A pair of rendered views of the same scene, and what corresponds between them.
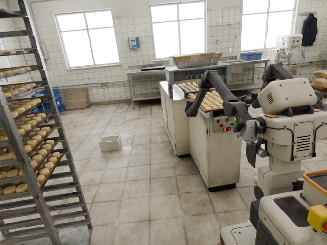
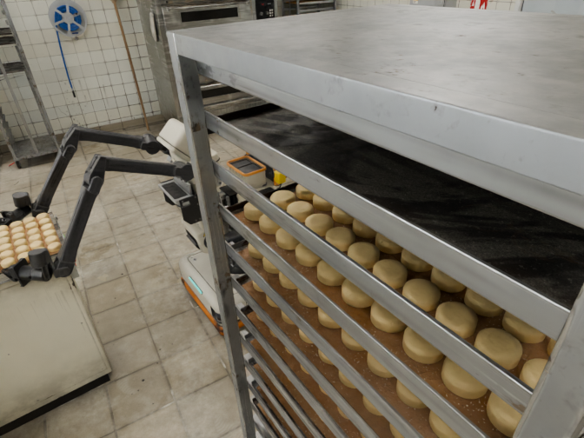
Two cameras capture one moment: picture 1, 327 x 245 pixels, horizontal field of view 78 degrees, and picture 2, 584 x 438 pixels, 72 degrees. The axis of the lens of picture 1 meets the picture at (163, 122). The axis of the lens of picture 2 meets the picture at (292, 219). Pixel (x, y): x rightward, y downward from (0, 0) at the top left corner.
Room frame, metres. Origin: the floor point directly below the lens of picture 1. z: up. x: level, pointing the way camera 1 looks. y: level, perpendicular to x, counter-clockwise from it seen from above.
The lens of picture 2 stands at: (1.40, 1.33, 1.90)
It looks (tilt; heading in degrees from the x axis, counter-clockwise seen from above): 33 degrees down; 242
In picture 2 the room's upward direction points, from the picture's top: 3 degrees counter-clockwise
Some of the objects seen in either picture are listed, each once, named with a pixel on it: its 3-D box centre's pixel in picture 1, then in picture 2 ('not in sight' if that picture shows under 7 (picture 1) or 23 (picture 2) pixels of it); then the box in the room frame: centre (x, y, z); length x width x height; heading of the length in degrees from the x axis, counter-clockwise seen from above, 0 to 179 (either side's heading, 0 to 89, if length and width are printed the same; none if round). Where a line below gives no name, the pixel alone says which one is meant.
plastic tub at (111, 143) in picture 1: (110, 143); not in sight; (2.86, 0.86, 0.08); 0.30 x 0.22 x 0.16; 89
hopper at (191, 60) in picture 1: (196, 60); not in sight; (2.49, -0.46, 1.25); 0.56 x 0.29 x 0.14; 96
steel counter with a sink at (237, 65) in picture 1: (195, 76); not in sight; (5.19, -0.93, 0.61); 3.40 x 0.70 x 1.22; 91
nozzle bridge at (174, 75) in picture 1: (196, 80); not in sight; (2.49, -0.46, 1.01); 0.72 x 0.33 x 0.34; 96
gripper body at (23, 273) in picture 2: not in sight; (28, 272); (1.74, -0.27, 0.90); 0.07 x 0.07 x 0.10; 51
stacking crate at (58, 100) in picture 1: (48, 103); not in sight; (4.98, 2.82, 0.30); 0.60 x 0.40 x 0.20; 1
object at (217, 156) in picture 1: (211, 138); (7, 335); (1.99, -0.51, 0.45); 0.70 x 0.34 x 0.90; 6
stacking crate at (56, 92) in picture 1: (46, 96); not in sight; (4.98, 2.82, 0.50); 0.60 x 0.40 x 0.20; 3
